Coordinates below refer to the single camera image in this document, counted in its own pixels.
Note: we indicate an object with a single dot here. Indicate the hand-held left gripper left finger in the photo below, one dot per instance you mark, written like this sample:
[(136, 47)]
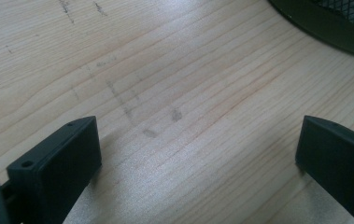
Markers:
[(56, 174)]

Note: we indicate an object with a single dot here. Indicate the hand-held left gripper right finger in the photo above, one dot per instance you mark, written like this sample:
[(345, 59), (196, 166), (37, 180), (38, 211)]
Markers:
[(339, 161)]

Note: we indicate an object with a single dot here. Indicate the black mesh trash bin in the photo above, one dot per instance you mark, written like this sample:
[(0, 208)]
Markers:
[(336, 28)]

